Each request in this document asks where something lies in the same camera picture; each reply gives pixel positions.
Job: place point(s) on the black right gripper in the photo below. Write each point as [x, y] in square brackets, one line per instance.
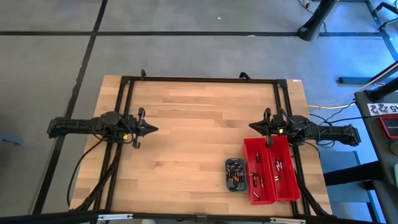
[281, 126]

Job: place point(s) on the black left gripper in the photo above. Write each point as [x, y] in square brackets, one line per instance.
[130, 126]

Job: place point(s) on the long red plastic bin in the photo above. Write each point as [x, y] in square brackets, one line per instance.
[289, 186]
[248, 146]

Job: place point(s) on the blue-grey plastic basket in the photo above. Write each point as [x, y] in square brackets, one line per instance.
[245, 186]

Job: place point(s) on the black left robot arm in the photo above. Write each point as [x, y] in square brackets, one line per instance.
[77, 126]

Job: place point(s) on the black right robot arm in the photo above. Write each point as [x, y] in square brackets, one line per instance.
[329, 133]

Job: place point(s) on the black table foot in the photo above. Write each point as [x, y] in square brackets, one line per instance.
[348, 177]

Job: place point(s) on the black desk leg bar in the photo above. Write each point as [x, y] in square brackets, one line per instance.
[357, 80]

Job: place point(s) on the black stand leg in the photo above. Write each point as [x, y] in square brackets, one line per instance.
[315, 21]

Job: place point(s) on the white printed label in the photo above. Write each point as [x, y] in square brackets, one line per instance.
[382, 109]

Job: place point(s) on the dark grey side table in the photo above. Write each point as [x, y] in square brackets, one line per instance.
[382, 161]

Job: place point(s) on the black mounting beam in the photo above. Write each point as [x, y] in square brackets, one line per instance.
[62, 216]

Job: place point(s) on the red and black device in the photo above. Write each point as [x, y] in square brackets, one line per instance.
[390, 126]

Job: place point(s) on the black aluminium table frame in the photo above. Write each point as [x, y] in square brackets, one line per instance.
[155, 78]

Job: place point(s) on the silver metal bracket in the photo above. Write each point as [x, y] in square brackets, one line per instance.
[287, 221]
[115, 216]

